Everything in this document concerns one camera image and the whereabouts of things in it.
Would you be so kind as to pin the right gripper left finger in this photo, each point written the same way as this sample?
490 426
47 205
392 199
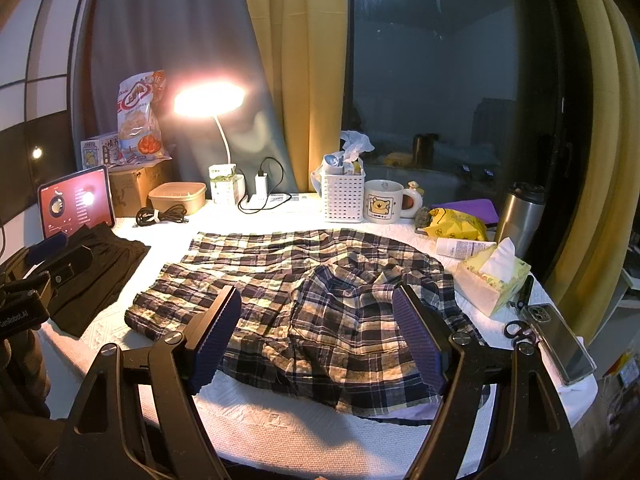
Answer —
134 416

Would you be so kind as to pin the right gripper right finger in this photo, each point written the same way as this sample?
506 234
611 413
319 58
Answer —
529 435

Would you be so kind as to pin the folded black garment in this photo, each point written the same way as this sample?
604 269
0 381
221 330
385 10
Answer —
79 297

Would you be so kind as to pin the tablet with red screen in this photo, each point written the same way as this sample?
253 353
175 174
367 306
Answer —
79 199

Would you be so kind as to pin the smartphone in clear case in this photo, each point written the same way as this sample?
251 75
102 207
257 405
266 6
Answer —
568 353

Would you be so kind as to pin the black scissors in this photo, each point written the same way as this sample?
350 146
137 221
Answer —
518 331

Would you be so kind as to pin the cardboard box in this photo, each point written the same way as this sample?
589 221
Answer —
130 185

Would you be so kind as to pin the small illustrated box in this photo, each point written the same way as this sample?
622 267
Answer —
101 150

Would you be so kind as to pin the brown plastic food container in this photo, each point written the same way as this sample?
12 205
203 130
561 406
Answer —
191 195

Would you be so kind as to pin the snack chips bag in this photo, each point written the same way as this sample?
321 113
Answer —
138 128

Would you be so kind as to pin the white milk carton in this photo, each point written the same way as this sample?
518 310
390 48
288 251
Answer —
222 180

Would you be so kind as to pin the steel thermos bottle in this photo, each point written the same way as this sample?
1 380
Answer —
521 216

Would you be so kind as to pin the yellow snack bag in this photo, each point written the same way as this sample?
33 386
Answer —
450 223

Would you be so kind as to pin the purple notebook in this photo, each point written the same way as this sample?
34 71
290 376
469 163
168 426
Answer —
480 208

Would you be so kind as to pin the white power strip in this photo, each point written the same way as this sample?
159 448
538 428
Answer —
275 200

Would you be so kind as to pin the white usb charger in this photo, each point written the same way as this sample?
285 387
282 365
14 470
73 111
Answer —
261 185

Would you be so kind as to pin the white desk lamp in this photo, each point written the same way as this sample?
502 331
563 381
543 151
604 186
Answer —
210 99

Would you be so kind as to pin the white bear mug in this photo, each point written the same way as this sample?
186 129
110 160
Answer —
386 201

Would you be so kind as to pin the grey curtain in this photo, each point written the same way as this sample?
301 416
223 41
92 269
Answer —
190 41

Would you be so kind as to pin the white perforated basket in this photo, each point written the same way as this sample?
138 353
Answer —
342 197

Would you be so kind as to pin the yellow curtain left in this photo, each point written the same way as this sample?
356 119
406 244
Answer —
303 47

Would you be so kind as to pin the yellow curtain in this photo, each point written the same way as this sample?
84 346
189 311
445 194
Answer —
584 278
303 47

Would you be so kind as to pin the yellow curtain right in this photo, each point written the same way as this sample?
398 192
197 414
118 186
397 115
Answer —
584 278

